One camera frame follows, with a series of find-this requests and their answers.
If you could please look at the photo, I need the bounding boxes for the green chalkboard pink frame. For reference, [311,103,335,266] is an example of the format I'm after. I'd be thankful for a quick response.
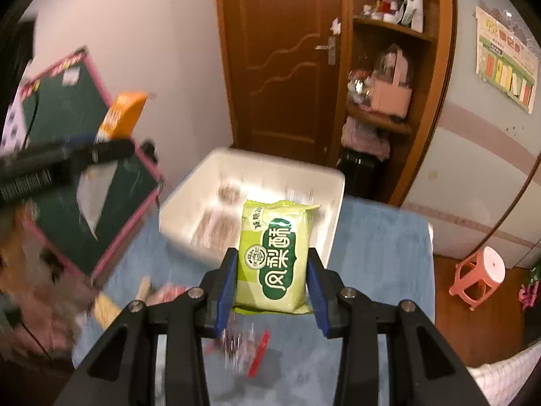
[1,48,161,285]

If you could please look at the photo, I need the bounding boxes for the brown biscuit clear packet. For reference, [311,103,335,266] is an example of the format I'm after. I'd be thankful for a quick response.
[191,210,240,257]

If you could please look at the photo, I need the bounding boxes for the folded pink clothes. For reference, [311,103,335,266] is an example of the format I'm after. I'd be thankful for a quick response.
[341,116,391,161]

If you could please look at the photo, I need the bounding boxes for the red white candy packet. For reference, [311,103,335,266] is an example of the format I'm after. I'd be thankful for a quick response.
[146,284,189,306]

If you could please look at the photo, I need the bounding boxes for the wall poster chart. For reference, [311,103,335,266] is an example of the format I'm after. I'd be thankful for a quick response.
[475,6,539,115]

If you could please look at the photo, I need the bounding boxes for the pink basket with handle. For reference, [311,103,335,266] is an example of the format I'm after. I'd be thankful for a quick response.
[371,44,414,119]

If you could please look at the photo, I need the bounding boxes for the pink plastic stool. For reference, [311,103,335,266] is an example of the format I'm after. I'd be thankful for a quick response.
[448,246,506,311]

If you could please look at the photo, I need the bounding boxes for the white plastic storage bin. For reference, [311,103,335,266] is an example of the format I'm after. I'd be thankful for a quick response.
[158,146,347,268]

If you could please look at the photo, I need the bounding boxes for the checkered white bedding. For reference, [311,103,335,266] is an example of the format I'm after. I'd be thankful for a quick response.
[467,341,541,406]

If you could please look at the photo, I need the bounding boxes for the orange oats bar packet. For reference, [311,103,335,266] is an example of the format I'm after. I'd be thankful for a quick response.
[76,92,148,238]

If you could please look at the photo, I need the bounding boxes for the beige biscuit stick box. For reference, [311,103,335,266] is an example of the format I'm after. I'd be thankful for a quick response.
[135,276,151,301]

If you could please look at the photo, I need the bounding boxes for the shelf top small items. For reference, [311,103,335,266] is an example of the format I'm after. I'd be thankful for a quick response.
[360,0,425,33]

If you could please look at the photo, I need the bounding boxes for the dark dates red-strip packet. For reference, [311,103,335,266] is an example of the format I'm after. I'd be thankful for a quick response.
[204,324,272,379]

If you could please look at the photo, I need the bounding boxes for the brown wooden door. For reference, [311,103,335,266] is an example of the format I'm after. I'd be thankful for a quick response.
[216,0,343,165]

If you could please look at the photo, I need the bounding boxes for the green pineapple cake packet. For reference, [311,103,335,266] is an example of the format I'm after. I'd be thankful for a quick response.
[234,200,320,315]

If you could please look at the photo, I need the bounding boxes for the wooden corner shelf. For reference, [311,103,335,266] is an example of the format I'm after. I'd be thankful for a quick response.
[330,0,457,206]

